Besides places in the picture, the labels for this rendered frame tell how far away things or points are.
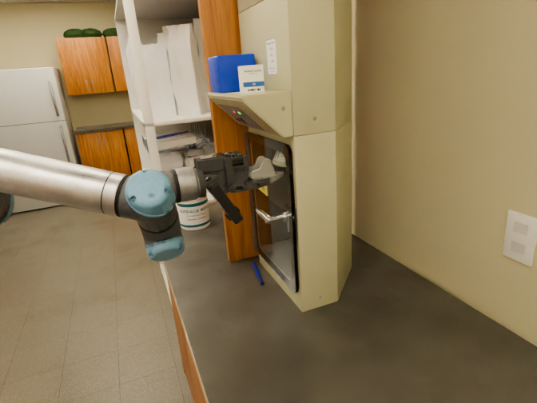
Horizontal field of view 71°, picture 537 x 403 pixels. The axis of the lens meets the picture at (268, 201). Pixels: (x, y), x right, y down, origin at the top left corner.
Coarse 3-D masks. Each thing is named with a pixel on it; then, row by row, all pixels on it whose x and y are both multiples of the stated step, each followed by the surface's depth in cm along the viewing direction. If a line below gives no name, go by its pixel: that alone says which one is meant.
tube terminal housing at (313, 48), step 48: (288, 0) 77; (336, 0) 82; (288, 48) 80; (336, 48) 85; (336, 96) 88; (288, 144) 89; (336, 144) 91; (336, 192) 95; (336, 240) 99; (288, 288) 107; (336, 288) 103
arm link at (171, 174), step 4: (164, 172) 80; (168, 172) 80; (172, 172) 81; (168, 176) 80; (172, 176) 80; (176, 176) 80; (172, 180) 79; (176, 180) 80; (172, 184) 79; (176, 184) 79; (176, 188) 79; (176, 192) 80; (180, 192) 80; (176, 196) 80; (180, 196) 81; (176, 200) 81; (180, 200) 82
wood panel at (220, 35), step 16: (208, 0) 105; (224, 0) 107; (208, 16) 106; (224, 16) 108; (208, 32) 107; (224, 32) 109; (208, 48) 108; (224, 48) 110; (240, 48) 112; (208, 64) 110; (208, 80) 112; (224, 112) 115; (224, 128) 117; (240, 128) 119; (224, 144) 118; (240, 144) 120; (240, 192) 125; (240, 208) 126; (224, 224) 128; (240, 224) 128; (240, 240) 130; (240, 256) 131
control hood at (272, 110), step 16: (208, 96) 106; (224, 96) 91; (240, 96) 80; (256, 96) 80; (272, 96) 81; (288, 96) 82; (256, 112) 81; (272, 112) 82; (288, 112) 84; (272, 128) 83; (288, 128) 85
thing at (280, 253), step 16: (256, 144) 107; (272, 144) 95; (256, 160) 109; (272, 160) 97; (288, 160) 88; (288, 176) 89; (256, 192) 115; (272, 192) 101; (288, 192) 91; (256, 208) 118; (272, 208) 104; (288, 208) 93; (256, 224) 121; (272, 224) 106; (288, 224) 95; (272, 240) 109; (288, 240) 97; (272, 256) 111; (288, 256) 99; (288, 272) 101
